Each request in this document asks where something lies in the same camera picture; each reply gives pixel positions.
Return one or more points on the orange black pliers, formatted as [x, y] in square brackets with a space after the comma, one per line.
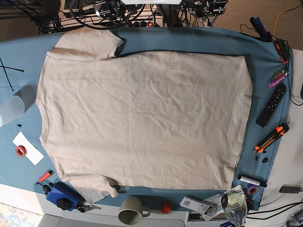
[282, 50]

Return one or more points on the white barcode package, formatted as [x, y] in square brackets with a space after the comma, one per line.
[202, 207]

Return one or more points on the beige T-shirt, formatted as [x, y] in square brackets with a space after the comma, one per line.
[169, 120]

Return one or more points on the black power strip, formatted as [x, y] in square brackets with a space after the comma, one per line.
[143, 24]

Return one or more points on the black remote control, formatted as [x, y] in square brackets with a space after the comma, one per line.
[271, 105]

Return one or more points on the black phone on table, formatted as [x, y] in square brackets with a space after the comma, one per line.
[291, 189]

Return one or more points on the blue table cloth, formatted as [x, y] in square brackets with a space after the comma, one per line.
[28, 55]

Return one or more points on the metal keys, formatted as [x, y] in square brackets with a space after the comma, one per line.
[86, 208]

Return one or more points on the frosted plastic cup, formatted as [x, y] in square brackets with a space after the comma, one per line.
[11, 109]

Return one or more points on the blue box with knob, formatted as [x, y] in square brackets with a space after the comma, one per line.
[64, 197]

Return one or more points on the orange marker pen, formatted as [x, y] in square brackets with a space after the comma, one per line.
[44, 177]

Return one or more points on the beige ceramic mug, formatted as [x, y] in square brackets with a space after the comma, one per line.
[132, 212]

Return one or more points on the black thin rods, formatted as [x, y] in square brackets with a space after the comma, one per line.
[6, 74]

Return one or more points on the red tape roll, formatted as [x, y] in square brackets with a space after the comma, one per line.
[21, 151]

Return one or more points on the purple tape roll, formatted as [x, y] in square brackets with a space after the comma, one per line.
[252, 189]

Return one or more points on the white black marker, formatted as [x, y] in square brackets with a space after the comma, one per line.
[252, 181]

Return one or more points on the small red cube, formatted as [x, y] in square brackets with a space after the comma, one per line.
[166, 208]

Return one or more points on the white paper sheet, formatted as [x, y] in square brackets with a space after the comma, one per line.
[33, 154]

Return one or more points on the orange black utility knife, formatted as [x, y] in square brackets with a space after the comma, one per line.
[274, 135]

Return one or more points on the clear wine glass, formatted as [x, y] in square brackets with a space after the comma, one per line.
[235, 207]

